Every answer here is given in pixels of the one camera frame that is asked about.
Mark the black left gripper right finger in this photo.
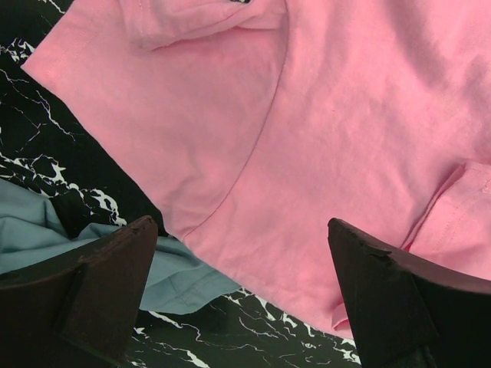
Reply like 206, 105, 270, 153
328, 218, 490, 368

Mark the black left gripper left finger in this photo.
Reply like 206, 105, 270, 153
1, 216, 158, 364

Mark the pink t-shirt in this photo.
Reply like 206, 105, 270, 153
23, 1, 490, 337

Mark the teal t-shirt on hanger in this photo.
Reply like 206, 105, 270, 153
1, 180, 239, 315

